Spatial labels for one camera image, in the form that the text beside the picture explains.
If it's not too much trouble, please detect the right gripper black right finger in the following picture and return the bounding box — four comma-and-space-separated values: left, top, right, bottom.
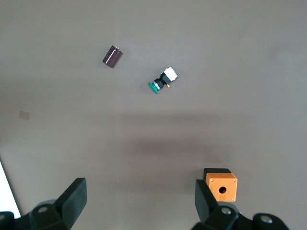
191, 179, 252, 230

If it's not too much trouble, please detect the brown table cover mat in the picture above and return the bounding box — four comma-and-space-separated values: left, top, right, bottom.
0, 0, 307, 230

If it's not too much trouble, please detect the white plastic drawer cabinet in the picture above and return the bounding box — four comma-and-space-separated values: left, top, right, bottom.
0, 159, 22, 219

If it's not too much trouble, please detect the dark maroon cylindrical capacitor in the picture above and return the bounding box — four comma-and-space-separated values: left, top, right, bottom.
102, 45, 124, 69

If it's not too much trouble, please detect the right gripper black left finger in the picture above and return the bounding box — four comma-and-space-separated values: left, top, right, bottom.
28, 177, 88, 230

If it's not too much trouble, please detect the green mushroom push button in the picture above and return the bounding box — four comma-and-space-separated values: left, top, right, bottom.
148, 66, 179, 94

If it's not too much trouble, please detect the orange push button enclosure box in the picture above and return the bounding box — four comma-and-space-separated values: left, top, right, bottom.
203, 168, 238, 204

